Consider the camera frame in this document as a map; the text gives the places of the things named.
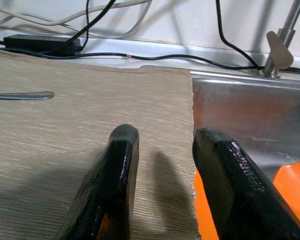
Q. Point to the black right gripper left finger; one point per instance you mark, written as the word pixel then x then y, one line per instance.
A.
pixel 107 190

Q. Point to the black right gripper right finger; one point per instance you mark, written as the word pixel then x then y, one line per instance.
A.
pixel 240 197

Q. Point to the orange plastic plate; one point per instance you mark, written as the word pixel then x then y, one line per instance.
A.
pixel 205 220

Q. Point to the stainless steel fork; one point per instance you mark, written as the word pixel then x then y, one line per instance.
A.
pixel 22 95

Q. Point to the beige woven placemat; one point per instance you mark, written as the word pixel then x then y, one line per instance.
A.
pixel 52 150

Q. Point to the stainless steel sink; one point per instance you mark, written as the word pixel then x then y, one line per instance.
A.
pixel 252 107

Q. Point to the slim steel faucet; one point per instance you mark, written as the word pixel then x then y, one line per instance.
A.
pixel 280 50

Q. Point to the slim black power adapter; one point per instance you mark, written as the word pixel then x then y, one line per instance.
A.
pixel 37 42

